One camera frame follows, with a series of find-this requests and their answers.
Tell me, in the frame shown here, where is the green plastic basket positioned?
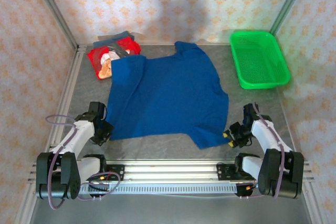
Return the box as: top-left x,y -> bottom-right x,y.
229,30 -> 291,90

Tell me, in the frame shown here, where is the blue t-shirt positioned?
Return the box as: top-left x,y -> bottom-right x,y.
104,40 -> 230,150

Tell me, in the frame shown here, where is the red bear print t-shirt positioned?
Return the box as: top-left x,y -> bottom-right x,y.
86,37 -> 143,81

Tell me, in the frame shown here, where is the grey-blue folded t-shirt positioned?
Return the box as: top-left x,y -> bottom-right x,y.
92,31 -> 136,48

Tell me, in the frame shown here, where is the aluminium table side rail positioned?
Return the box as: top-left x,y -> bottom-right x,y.
274,84 -> 300,154
41,45 -> 88,162

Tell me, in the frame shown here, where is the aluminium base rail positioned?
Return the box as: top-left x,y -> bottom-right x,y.
27,159 -> 315,184

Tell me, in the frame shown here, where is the slotted grey cable duct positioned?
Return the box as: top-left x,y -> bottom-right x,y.
76,183 -> 238,195

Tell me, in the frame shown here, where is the aluminium frame post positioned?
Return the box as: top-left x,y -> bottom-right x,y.
270,0 -> 313,36
28,0 -> 80,49

